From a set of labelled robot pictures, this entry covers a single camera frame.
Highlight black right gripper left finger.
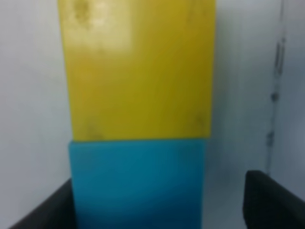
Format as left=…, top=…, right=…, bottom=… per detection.
left=11, top=179, right=77, bottom=229

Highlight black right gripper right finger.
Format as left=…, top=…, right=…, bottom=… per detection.
left=243, top=170, right=305, bottom=229

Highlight blue cube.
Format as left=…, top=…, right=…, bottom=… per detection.
left=69, top=139, right=205, bottom=229

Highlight yellow cube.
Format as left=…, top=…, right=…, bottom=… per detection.
left=58, top=0, right=216, bottom=142

